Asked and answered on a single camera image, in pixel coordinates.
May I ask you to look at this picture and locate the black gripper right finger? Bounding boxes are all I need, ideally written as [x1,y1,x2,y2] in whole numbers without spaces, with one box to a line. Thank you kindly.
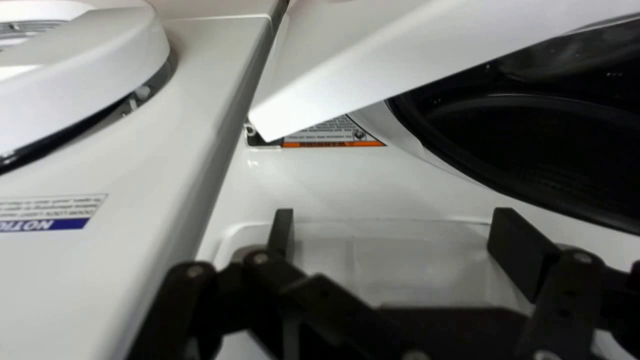
[485,206,640,360]

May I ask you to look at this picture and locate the white washing machine number 8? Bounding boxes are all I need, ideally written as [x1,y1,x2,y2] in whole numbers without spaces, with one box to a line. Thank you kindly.
[0,0,289,360]

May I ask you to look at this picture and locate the round door of washer 7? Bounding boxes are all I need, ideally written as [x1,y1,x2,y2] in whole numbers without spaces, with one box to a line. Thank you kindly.
[246,0,640,145]

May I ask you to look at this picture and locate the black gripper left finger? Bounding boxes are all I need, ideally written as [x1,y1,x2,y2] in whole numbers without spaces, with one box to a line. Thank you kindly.
[127,206,403,360]

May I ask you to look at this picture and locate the white washing machine number 7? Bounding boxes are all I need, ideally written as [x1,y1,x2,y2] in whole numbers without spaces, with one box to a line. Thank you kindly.
[196,0,640,360]

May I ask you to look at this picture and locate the blue and white sticker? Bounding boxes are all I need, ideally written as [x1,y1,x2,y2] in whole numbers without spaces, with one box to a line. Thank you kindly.
[0,193,109,237]

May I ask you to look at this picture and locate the round door of washer 8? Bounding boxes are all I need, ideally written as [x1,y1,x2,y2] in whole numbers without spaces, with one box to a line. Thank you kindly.
[0,0,180,177]

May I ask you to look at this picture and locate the orange warning sticker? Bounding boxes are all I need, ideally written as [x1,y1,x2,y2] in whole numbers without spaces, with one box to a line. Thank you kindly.
[278,112,388,150]

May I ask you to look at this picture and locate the white detergent dispenser drawer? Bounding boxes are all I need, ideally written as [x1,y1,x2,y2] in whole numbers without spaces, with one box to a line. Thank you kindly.
[209,217,498,360]

